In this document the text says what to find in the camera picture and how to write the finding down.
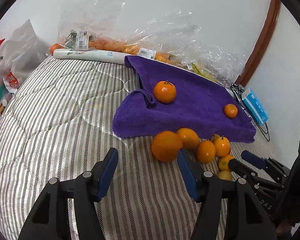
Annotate yellow lemon fruit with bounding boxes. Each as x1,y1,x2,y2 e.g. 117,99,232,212
218,154,234,172

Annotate large orange mandarin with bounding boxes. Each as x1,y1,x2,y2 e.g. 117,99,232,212
223,103,238,119

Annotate large orange fruit pile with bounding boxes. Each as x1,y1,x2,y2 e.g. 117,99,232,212
151,131,183,163

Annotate small orange with stem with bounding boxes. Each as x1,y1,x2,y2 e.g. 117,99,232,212
153,80,177,104

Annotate green-yellow small fruit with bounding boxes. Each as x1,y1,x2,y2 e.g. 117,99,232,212
217,170,232,181

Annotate orange kumquat far left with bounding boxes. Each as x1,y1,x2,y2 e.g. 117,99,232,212
213,136,230,157

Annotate orange kumquat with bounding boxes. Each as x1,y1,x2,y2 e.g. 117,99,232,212
213,136,230,157
197,140,216,164

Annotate greenish fruit upper pile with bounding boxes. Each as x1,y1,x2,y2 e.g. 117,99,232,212
210,134,220,142

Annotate orange kumquat top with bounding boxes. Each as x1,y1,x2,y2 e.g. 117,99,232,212
197,140,216,164

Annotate blue tissue pack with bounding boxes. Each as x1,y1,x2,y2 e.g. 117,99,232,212
242,88,269,125

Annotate striped bed quilt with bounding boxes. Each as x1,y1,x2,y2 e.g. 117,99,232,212
0,55,278,240

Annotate purple towel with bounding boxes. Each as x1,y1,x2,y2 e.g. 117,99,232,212
113,56,256,143

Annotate white rolled paper tube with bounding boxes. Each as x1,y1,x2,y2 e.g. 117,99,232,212
53,49,128,64

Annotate white plastic bag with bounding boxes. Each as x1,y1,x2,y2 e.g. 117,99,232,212
0,20,49,94

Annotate clear plastic fruit bags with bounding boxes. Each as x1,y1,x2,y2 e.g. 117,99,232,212
49,0,245,87

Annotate black cable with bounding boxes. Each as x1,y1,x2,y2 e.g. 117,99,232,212
230,83,271,142

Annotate brown wooden door frame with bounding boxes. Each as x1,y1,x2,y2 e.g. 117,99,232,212
235,0,281,86

